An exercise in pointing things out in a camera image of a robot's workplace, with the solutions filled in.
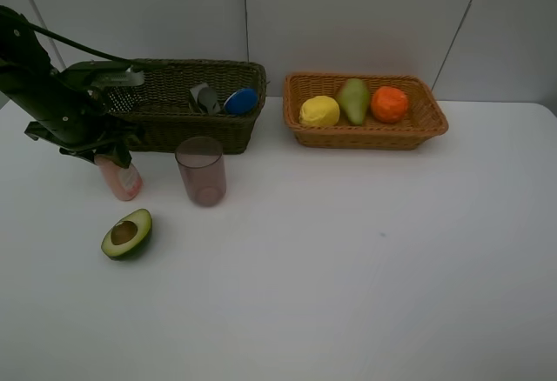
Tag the orange fruit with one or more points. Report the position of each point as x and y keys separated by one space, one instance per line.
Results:
x=389 y=105

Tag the halved avocado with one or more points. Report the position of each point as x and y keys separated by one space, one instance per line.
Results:
x=129 y=236

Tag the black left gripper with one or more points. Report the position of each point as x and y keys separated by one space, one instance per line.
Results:
x=84 y=130

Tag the white bottle blue cap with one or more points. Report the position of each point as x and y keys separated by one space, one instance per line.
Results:
x=241 y=102

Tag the orange wicker basket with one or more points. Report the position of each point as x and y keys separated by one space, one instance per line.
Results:
x=423 y=121

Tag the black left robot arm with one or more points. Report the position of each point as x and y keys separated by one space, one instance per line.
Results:
x=26 y=68

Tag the translucent pink cup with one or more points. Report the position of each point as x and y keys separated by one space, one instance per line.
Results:
x=201 y=165

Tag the black pump dispenser bottle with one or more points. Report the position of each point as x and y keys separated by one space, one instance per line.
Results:
x=204 y=99

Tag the green red pear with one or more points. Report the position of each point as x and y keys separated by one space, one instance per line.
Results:
x=353 y=98

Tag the pink bottle white cap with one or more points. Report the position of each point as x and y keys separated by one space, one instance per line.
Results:
x=125 y=183

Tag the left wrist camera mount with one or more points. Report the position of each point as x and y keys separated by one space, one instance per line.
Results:
x=101 y=74

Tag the dark brown wicker basket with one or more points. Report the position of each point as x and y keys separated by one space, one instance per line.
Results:
x=164 y=108

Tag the yellow lemon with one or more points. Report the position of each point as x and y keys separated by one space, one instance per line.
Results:
x=320 y=111

